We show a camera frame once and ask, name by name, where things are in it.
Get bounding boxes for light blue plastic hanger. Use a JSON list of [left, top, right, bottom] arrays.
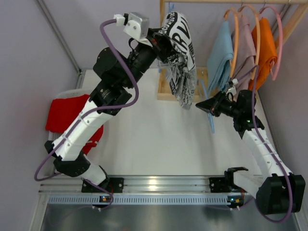
[[158, 2, 174, 74]]

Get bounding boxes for red trousers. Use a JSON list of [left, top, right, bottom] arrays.
[[45, 94, 104, 155]]

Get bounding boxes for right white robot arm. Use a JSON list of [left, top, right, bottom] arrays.
[[196, 90, 306, 215]]

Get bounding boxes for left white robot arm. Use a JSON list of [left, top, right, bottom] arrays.
[[45, 28, 175, 192]]

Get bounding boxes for pink hanger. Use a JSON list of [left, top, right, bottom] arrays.
[[259, 6, 283, 81]]

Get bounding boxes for orange hanger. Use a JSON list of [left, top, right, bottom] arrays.
[[238, 4, 261, 65], [224, 8, 239, 78]]

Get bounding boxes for orange trousers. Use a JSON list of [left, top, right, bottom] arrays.
[[256, 18, 277, 90]]

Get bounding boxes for wooden clothes rack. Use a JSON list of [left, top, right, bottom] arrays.
[[157, 0, 308, 101]]

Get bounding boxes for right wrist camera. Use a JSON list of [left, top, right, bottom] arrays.
[[226, 78, 238, 96]]

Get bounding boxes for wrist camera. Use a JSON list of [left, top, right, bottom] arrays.
[[114, 12, 152, 47], [226, 78, 238, 96]]

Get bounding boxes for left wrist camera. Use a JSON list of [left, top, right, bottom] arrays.
[[114, 12, 152, 47]]

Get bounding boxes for aluminium corner post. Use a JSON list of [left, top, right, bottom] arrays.
[[34, 0, 81, 74]]

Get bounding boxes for slotted cable duct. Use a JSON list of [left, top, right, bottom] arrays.
[[48, 194, 242, 205]]

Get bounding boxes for aluminium mounting rail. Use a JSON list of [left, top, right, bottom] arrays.
[[38, 175, 270, 193]]

